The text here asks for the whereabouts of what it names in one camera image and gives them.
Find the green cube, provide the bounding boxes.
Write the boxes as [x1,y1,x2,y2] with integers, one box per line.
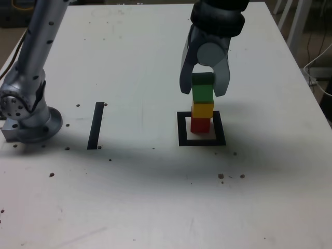
[191,72,215,102]

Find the red cube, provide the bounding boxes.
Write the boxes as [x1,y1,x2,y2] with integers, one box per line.
[190,116,211,133]

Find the white frame legs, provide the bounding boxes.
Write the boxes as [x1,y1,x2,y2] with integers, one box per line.
[272,0,312,50]

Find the black tape square outline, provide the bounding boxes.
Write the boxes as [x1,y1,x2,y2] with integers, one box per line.
[177,110,227,147]

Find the dark background box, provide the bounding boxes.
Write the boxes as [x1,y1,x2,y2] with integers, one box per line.
[0,10,29,28]

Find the white background cable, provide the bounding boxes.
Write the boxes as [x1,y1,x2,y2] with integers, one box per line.
[302,43,332,97]

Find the black tape strip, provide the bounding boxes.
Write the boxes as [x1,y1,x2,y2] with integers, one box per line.
[87,102,105,150]

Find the yellow background cable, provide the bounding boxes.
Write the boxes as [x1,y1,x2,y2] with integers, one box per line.
[11,0,36,11]

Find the yellow cube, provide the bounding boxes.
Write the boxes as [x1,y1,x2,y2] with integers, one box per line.
[191,101,214,118]

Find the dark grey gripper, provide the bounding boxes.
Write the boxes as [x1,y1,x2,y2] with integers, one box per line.
[178,24,232,98]

